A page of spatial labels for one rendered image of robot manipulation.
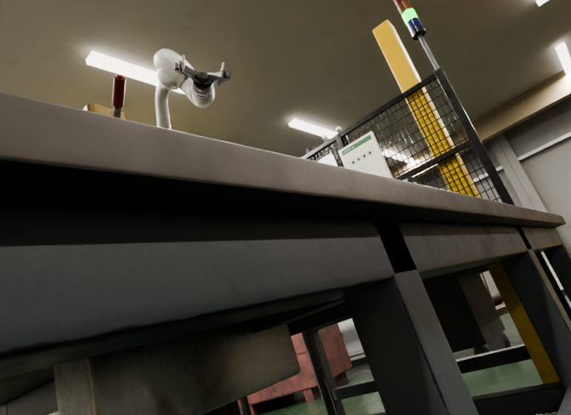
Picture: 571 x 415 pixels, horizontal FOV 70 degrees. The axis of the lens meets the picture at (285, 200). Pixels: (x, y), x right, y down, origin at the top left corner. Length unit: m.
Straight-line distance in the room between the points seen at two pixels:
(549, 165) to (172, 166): 8.83
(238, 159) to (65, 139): 0.13
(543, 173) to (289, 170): 8.70
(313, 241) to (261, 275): 0.09
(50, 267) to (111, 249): 0.04
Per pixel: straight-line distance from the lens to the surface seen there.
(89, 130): 0.25
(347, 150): 2.32
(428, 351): 0.53
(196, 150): 0.29
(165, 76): 1.83
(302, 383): 4.34
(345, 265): 0.44
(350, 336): 6.39
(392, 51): 2.43
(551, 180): 8.96
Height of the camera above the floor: 0.55
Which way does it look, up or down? 19 degrees up
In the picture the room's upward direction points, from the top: 19 degrees counter-clockwise
